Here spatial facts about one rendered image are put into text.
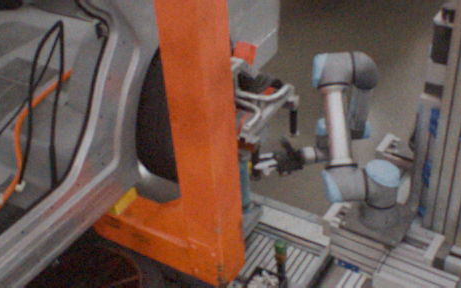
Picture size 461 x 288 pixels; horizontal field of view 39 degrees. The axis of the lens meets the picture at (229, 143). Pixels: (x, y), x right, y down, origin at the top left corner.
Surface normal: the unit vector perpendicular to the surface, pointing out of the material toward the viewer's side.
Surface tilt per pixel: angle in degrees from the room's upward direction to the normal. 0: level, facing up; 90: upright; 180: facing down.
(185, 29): 90
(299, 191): 0
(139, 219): 0
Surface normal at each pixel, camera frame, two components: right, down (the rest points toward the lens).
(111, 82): 0.85, 0.27
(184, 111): -0.52, 0.54
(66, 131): -0.13, -0.73
